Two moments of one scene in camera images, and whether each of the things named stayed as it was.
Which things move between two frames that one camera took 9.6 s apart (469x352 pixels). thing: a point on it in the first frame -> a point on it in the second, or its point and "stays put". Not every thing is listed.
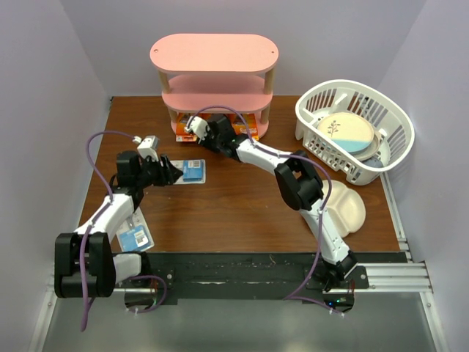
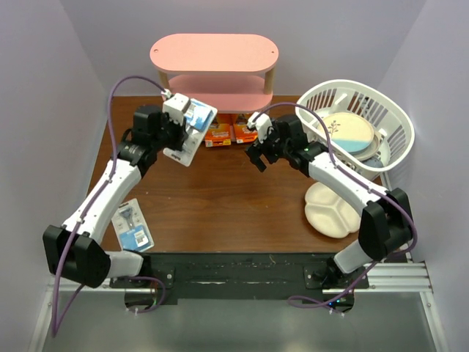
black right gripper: [205, 141] -> [254, 152]
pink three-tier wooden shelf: [202, 72] stays put
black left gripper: [167, 174] -> [182, 133]
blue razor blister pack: [193, 171] -> [199, 118]
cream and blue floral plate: [350, 131] stays put
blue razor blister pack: [134, 235] stays put
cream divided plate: [346, 208] stays put
